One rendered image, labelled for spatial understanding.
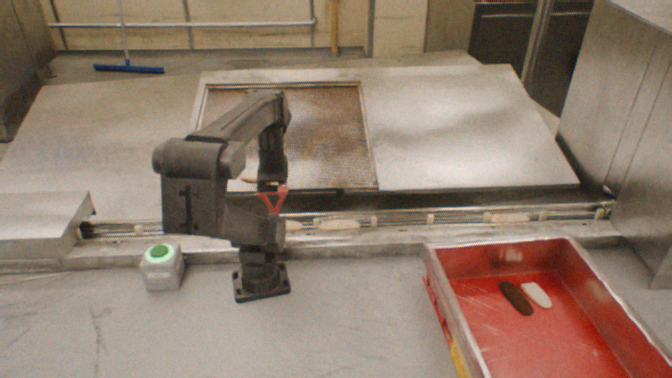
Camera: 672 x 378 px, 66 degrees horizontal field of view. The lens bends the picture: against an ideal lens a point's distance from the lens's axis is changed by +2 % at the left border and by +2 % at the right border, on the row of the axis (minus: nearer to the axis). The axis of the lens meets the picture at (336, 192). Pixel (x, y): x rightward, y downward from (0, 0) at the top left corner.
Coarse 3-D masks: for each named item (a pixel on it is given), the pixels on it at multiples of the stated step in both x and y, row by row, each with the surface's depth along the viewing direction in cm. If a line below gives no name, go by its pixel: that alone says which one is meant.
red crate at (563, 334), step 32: (480, 288) 109; (544, 288) 109; (480, 320) 102; (512, 320) 102; (544, 320) 102; (576, 320) 102; (480, 352) 96; (512, 352) 96; (544, 352) 96; (576, 352) 96; (608, 352) 96
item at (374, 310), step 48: (576, 192) 140; (0, 288) 110; (48, 288) 110; (96, 288) 110; (144, 288) 110; (192, 288) 110; (336, 288) 110; (384, 288) 110; (624, 288) 110; (0, 336) 100; (48, 336) 100; (96, 336) 99; (144, 336) 99; (192, 336) 99; (240, 336) 99; (288, 336) 99; (336, 336) 99; (384, 336) 99; (432, 336) 99
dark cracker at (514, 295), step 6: (504, 282) 110; (504, 288) 108; (510, 288) 108; (516, 288) 108; (504, 294) 107; (510, 294) 107; (516, 294) 107; (522, 294) 107; (510, 300) 106; (516, 300) 105; (522, 300) 105; (516, 306) 104; (522, 306) 104; (528, 306) 104; (522, 312) 103; (528, 312) 103
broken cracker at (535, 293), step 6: (522, 288) 109; (528, 288) 108; (534, 288) 108; (540, 288) 108; (528, 294) 107; (534, 294) 107; (540, 294) 107; (534, 300) 106; (540, 300) 105; (546, 300) 105; (540, 306) 105; (546, 306) 105
